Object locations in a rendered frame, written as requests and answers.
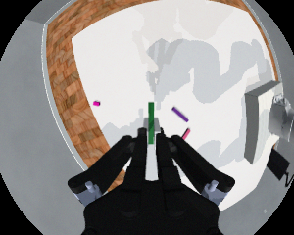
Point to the small magenta block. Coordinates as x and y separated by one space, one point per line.
96 103

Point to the purple rod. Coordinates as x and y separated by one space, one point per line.
180 114

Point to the green rod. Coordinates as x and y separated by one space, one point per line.
151 122

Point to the pink rod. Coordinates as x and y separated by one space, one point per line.
185 133

